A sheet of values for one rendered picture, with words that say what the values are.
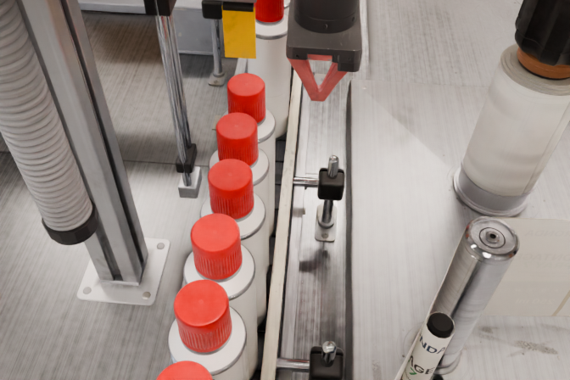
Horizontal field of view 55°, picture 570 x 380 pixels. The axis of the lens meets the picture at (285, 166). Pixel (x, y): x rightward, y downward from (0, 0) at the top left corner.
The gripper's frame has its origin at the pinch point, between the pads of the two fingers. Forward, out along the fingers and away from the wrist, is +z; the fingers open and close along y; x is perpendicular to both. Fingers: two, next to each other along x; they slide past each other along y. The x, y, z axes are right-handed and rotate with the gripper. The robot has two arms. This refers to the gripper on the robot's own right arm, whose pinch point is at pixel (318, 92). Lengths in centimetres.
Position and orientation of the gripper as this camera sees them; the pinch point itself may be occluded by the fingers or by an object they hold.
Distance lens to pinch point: 57.8
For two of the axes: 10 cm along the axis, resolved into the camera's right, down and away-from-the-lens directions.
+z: -0.2, 6.8, 7.4
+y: 0.7, -7.3, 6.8
